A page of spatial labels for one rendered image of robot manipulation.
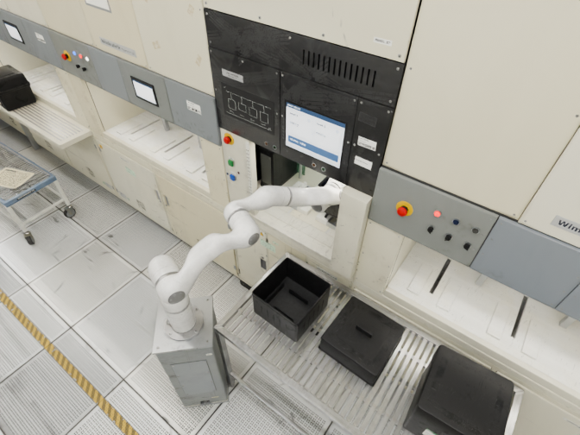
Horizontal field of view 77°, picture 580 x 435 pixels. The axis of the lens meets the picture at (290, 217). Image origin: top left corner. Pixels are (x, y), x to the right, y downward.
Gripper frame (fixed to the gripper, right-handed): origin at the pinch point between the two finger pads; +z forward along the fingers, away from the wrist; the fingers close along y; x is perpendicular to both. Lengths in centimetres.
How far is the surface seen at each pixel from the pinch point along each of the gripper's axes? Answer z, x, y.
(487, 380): -58, -19, 93
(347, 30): -30, 80, 5
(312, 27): -29, 79, -9
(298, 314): -64, -43, 12
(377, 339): -58, -34, 51
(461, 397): -70, -18, 87
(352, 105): -31, 56, 11
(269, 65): -29, 61, -28
